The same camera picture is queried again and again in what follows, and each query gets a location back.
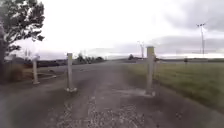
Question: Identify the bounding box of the dark leafy tree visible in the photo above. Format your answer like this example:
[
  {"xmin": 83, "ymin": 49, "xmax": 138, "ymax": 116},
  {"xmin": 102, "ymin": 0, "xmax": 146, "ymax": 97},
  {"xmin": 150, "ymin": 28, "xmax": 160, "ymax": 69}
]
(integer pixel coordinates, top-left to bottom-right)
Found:
[{"xmin": 0, "ymin": 0, "xmax": 46, "ymax": 81}]

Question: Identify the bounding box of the grey asphalt path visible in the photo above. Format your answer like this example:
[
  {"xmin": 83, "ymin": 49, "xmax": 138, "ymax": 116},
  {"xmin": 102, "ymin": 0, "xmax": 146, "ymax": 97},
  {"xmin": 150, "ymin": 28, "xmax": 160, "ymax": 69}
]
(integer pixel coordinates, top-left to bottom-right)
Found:
[{"xmin": 0, "ymin": 62, "xmax": 224, "ymax": 128}]

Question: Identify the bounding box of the grey asphalt road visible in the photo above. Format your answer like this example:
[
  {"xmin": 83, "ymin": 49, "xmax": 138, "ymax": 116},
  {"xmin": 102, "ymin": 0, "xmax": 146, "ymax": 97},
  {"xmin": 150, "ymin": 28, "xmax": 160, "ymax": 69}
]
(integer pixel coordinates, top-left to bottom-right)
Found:
[{"xmin": 36, "ymin": 60, "xmax": 128, "ymax": 73}]

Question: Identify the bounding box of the floodlight mast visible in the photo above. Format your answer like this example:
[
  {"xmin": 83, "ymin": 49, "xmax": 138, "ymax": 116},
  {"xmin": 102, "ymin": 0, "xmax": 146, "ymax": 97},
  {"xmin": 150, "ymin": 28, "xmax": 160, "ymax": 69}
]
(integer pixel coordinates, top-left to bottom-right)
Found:
[{"xmin": 196, "ymin": 22, "xmax": 207, "ymax": 56}]

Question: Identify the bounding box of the pale bollard post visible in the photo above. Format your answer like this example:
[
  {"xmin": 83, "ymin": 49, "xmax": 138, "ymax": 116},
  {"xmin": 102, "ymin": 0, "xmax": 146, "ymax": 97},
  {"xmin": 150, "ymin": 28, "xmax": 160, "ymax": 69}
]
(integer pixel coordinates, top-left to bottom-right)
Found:
[
  {"xmin": 64, "ymin": 52, "xmax": 78, "ymax": 93},
  {"xmin": 144, "ymin": 45, "xmax": 157, "ymax": 97},
  {"xmin": 31, "ymin": 55, "xmax": 41, "ymax": 86}
]

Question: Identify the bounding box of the green grass field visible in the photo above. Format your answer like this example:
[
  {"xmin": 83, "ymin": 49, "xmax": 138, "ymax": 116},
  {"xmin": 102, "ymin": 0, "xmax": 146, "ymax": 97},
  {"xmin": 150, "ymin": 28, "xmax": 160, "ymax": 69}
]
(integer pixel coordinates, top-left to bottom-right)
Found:
[{"xmin": 126, "ymin": 61, "xmax": 224, "ymax": 114}]

